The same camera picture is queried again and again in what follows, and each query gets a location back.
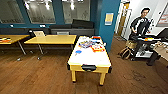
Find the open cardboard box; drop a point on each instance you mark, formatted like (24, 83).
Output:
(130, 44)

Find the white open laptop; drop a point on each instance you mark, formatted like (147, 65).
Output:
(39, 33)

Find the colourful board game box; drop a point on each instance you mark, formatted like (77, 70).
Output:
(85, 43)

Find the yellow game table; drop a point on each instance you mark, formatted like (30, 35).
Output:
(88, 60)

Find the orange red bowl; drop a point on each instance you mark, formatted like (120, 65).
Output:
(96, 37)

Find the dark grey bench sofa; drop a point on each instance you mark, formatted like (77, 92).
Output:
(83, 28)

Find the long wooden table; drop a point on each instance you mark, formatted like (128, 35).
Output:
(51, 39)
(13, 38)

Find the large framed interior window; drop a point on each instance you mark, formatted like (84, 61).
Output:
(76, 10)

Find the brown black backpack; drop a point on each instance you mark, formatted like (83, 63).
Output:
(125, 53)

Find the brown wooden door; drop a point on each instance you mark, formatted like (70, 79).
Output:
(122, 18)

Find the person in dark shirt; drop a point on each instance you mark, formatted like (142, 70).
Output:
(140, 25)

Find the black wheeled cart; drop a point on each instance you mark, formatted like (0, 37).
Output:
(146, 46)

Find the yellow wall sign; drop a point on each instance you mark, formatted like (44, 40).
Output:
(109, 18)

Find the grey wall notice board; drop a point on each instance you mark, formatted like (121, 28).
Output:
(165, 16)

